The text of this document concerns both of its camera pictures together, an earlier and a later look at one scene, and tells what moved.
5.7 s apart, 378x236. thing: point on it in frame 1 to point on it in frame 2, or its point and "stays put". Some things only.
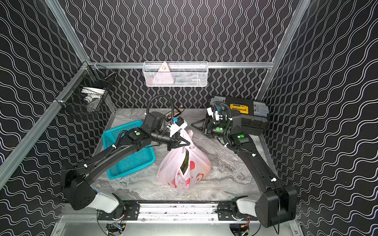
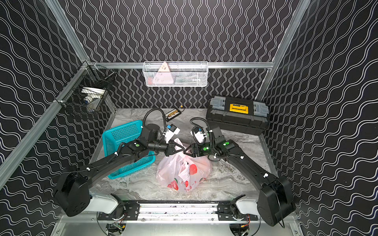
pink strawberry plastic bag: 182,167 stays put
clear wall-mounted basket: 175,74 stays put
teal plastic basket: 137,161 stays put
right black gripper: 208,126 to 192,147
